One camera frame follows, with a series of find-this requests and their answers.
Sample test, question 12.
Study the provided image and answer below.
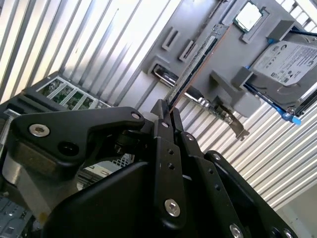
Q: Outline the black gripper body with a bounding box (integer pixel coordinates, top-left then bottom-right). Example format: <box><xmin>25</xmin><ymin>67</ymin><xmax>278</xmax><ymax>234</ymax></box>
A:
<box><xmin>41</xmin><ymin>128</ymin><xmax>222</xmax><ymax>238</ymax></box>

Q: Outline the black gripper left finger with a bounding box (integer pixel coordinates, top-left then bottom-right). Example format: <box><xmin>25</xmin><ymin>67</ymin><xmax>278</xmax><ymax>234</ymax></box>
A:
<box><xmin>1</xmin><ymin>99</ymin><xmax>188</xmax><ymax>229</ymax></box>

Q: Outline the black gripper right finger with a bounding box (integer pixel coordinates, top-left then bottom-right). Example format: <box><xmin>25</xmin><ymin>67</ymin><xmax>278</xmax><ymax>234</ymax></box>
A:
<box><xmin>172</xmin><ymin>108</ymin><xmax>297</xmax><ymax>238</ymax></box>

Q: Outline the RAM stick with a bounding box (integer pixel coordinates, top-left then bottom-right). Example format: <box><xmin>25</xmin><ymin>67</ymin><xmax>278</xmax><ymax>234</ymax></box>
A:
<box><xmin>167</xmin><ymin>22</ymin><xmax>235</xmax><ymax>112</ymax></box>

